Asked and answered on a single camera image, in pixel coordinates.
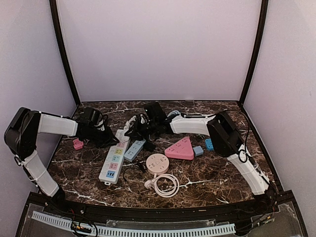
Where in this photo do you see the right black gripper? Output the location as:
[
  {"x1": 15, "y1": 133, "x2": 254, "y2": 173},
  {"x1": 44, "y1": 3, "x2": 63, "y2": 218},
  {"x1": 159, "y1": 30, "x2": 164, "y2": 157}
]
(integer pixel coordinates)
[{"x1": 124, "y1": 118, "x2": 158, "y2": 141}]

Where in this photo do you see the pink round power socket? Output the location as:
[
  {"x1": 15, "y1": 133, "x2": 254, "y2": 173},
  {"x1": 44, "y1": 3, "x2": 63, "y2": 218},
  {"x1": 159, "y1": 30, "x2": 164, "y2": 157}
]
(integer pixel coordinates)
[{"x1": 146, "y1": 154, "x2": 170, "y2": 175}]

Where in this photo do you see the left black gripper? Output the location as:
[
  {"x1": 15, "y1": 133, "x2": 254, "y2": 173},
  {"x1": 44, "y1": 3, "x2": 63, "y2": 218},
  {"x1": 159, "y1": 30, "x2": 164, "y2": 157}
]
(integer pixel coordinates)
[{"x1": 84, "y1": 126, "x2": 119, "y2": 149}]

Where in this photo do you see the black frame post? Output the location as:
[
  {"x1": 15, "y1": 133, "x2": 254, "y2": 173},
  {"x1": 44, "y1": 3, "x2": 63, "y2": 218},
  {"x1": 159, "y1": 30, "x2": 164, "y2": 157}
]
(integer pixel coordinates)
[
  {"x1": 49, "y1": 0, "x2": 81, "y2": 107},
  {"x1": 238, "y1": 0, "x2": 269, "y2": 107}
]

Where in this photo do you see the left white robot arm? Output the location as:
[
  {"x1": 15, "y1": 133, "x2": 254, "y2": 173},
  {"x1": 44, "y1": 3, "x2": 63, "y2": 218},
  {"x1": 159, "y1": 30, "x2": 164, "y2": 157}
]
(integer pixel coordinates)
[{"x1": 4, "y1": 107, "x2": 119, "y2": 215}]

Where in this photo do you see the bright blue plug adapter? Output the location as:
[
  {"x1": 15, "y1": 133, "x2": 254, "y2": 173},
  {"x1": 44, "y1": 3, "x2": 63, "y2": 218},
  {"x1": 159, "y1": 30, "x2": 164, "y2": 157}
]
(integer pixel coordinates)
[{"x1": 205, "y1": 138, "x2": 214, "y2": 151}]

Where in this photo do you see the pink triangular power socket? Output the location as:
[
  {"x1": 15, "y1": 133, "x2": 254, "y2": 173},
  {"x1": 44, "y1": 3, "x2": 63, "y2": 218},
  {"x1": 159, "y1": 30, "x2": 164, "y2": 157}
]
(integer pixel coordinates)
[{"x1": 164, "y1": 136, "x2": 195, "y2": 160}]

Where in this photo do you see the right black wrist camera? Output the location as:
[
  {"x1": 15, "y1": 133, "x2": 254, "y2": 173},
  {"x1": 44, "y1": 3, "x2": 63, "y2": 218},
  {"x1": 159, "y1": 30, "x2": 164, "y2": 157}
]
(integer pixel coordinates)
[{"x1": 144, "y1": 102, "x2": 167, "y2": 122}]

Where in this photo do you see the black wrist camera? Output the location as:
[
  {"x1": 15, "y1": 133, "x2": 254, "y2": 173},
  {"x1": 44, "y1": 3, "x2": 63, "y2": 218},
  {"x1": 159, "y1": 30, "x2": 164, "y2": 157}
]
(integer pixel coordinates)
[
  {"x1": 144, "y1": 102, "x2": 167, "y2": 122},
  {"x1": 80, "y1": 107, "x2": 102, "y2": 126}
]

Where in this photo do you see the pink plug adapter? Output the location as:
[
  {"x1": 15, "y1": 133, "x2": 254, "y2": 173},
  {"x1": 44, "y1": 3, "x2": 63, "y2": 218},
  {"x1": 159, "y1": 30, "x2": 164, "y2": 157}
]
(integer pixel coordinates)
[{"x1": 73, "y1": 138, "x2": 84, "y2": 150}]

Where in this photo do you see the white multi plug adapter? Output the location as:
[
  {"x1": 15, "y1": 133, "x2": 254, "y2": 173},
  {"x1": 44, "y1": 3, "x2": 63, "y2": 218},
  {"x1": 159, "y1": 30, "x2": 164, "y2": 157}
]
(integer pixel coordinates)
[{"x1": 116, "y1": 129, "x2": 127, "y2": 143}]

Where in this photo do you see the left black frame post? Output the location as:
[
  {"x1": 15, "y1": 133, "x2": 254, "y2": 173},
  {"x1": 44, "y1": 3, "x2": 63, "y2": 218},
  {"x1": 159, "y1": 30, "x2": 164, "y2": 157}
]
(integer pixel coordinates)
[{"x1": 49, "y1": 0, "x2": 81, "y2": 107}]

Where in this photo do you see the right black frame post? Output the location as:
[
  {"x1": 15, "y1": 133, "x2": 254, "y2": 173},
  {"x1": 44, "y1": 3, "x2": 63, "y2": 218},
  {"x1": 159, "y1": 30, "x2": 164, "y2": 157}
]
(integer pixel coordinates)
[{"x1": 238, "y1": 0, "x2": 269, "y2": 107}]

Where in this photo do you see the white slotted cable duct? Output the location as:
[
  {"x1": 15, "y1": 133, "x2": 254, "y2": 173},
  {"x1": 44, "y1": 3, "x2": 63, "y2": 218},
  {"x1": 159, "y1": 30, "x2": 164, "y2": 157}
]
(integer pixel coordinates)
[{"x1": 32, "y1": 211, "x2": 236, "y2": 237}]

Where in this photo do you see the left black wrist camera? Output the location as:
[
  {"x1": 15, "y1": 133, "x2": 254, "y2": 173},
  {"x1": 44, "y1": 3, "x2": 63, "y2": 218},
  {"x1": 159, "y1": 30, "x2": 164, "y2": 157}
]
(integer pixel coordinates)
[{"x1": 80, "y1": 107, "x2": 102, "y2": 126}]

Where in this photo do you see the grey blue power strip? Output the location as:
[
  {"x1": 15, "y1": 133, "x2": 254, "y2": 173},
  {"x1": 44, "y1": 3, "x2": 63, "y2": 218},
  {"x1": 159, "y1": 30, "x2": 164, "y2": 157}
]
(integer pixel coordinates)
[{"x1": 124, "y1": 139, "x2": 146, "y2": 162}]

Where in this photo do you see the light blue plug adapter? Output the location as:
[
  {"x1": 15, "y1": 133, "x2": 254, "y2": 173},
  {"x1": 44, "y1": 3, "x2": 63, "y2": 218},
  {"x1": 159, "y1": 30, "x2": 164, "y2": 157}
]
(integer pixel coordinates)
[{"x1": 193, "y1": 146, "x2": 204, "y2": 157}]

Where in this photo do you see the white power strip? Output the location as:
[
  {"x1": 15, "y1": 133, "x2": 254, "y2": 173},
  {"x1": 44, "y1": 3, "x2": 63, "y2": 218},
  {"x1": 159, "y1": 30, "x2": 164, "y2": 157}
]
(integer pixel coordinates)
[{"x1": 98, "y1": 115, "x2": 139, "y2": 186}]

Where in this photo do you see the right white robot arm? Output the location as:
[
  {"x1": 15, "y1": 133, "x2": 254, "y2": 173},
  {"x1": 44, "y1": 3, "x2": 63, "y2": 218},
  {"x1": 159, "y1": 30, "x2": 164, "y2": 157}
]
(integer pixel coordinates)
[{"x1": 125, "y1": 111, "x2": 271, "y2": 214}]

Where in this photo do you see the black front rail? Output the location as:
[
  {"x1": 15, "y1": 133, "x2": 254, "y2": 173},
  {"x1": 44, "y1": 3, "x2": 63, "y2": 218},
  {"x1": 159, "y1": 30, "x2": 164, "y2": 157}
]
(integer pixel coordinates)
[{"x1": 18, "y1": 191, "x2": 301, "y2": 230}]

